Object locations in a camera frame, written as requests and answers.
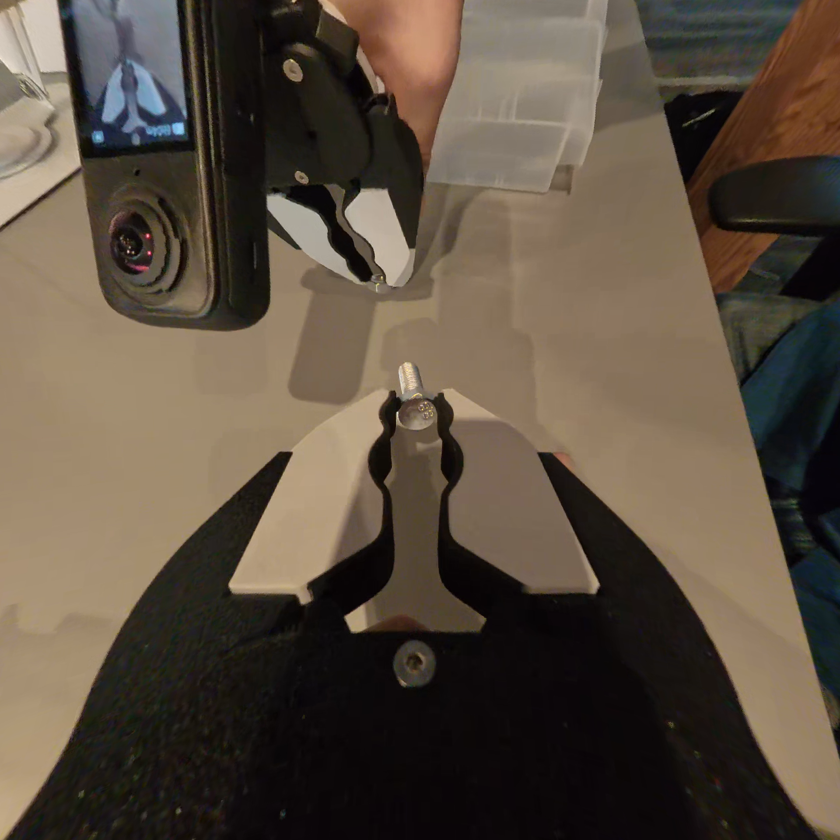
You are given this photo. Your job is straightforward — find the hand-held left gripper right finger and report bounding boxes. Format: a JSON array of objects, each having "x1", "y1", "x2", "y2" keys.
[{"x1": 437, "y1": 389, "x2": 601, "y2": 597}]

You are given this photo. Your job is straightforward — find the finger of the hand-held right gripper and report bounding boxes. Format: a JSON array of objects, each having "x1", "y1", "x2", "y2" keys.
[
  {"x1": 266, "y1": 185, "x2": 385, "y2": 286},
  {"x1": 341, "y1": 188, "x2": 417, "y2": 290}
]

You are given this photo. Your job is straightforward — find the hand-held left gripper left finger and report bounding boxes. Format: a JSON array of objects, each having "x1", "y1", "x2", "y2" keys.
[{"x1": 227, "y1": 389, "x2": 396, "y2": 605}]

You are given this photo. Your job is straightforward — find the steel hex bolt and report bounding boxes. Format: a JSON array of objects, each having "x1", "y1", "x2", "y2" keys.
[{"x1": 395, "y1": 361, "x2": 439, "y2": 433}]

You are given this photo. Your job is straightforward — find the person's right hand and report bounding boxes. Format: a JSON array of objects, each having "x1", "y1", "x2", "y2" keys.
[{"x1": 335, "y1": 0, "x2": 465, "y2": 169}]

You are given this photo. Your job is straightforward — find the clear plastic bin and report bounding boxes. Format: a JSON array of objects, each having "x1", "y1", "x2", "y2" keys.
[{"x1": 423, "y1": 0, "x2": 610, "y2": 194}]

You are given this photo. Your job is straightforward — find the person's grey jeans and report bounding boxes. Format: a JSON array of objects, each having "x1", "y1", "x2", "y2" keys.
[{"x1": 718, "y1": 292, "x2": 840, "y2": 385}]

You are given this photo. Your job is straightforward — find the black bag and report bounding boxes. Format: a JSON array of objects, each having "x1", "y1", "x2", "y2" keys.
[{"x1": 663, "y1": 92, "x2": 742, "y2": 185}]

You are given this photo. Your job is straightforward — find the light wooden support post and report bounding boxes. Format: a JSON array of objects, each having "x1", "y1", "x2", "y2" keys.
[{"x1": 686, "y1": 0, "x2": 840, "y2": 294}]

